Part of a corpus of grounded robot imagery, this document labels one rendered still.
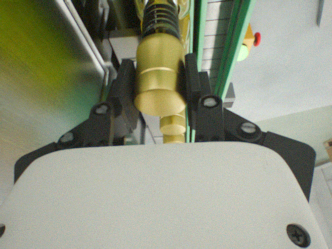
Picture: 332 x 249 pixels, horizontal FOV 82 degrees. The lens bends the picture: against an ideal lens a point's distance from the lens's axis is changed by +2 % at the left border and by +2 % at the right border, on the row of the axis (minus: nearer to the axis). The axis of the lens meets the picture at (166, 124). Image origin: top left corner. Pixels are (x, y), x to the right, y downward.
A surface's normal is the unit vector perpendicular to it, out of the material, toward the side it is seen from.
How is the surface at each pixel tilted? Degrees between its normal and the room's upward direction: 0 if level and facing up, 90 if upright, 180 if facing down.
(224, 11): 0
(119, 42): 0
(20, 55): 90
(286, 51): 0
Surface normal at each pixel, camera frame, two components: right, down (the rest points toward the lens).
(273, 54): 0.01, 0.90
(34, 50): 0.99, -0.06
